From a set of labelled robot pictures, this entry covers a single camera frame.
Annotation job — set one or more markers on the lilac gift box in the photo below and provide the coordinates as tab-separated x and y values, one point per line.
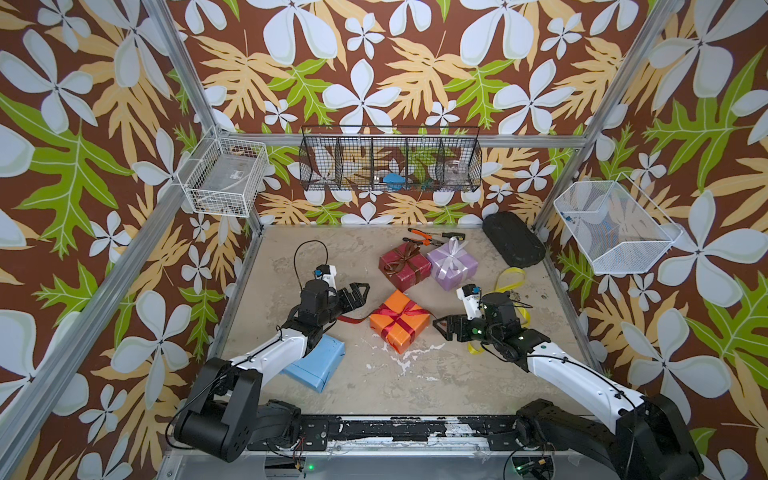
452	285

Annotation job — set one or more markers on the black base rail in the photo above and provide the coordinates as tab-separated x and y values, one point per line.
319	431

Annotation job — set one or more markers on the orange gift box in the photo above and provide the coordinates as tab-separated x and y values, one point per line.
399	324

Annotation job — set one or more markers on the orange handled pliers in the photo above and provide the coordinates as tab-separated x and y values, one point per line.
433	239

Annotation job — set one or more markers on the blue gift box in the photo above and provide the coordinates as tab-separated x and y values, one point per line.
317	368

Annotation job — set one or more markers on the white wire basket left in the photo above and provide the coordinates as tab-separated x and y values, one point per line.
222	174

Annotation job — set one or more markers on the black oval case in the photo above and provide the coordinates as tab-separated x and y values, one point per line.
512	238

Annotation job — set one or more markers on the brown ribbon bow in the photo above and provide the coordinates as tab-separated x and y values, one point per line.
408	261

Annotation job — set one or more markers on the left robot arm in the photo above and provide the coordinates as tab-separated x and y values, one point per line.
223	414

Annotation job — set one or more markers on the white ribbon bow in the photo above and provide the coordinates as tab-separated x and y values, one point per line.
452	263

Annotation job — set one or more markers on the yellow ribbon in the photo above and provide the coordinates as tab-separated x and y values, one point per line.
510	294

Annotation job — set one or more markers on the magenta gift box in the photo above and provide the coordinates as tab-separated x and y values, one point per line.
403	267

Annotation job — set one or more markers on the blue item in basket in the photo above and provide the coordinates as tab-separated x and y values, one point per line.
394	182

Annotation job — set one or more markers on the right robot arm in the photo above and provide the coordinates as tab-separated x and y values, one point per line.
637	436

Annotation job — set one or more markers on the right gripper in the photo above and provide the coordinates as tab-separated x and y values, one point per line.
451	322

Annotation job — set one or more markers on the white mesh basket right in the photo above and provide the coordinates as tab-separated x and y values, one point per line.
617	226

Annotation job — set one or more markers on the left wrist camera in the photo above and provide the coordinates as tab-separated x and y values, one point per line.
326	273

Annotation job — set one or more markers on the black wire basket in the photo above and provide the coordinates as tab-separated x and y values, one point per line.
358	157

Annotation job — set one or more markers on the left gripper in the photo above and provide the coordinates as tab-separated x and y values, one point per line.
352	306

